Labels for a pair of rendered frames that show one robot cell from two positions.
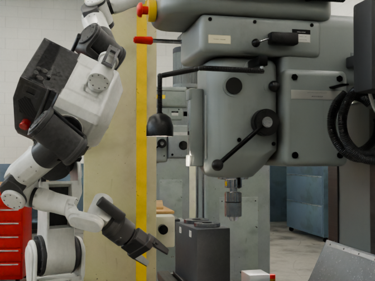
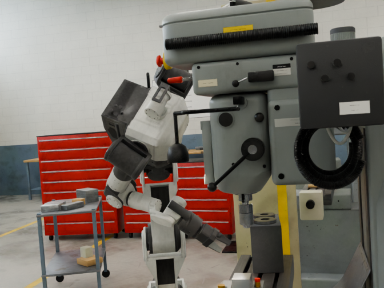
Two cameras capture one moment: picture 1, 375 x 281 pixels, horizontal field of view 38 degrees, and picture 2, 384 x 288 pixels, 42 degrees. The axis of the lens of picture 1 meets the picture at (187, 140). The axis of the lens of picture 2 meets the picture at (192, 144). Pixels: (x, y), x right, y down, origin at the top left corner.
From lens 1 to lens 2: 0.76 m
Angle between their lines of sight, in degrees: 28
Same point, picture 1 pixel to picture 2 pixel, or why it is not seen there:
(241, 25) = (226, 68)
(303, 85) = (286, 114)
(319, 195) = not seen: outside the picture
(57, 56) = (132, 93)
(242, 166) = (241, 186)
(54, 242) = (158, 230)
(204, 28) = (194, 75)
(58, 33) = not seen: hidden behind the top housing
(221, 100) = (217, 131)
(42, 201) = (134, 202)
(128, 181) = not seen: hidden behind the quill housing
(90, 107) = (151, 133)
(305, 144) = (291, 166)
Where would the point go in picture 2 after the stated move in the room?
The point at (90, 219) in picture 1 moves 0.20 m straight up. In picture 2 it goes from (162, 218) to (159, 168)
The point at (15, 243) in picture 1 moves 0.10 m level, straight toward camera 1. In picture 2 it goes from (224, 205) to (224, 207)
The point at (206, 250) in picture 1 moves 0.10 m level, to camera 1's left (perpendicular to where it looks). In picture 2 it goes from (260, 243) to (236, 242)
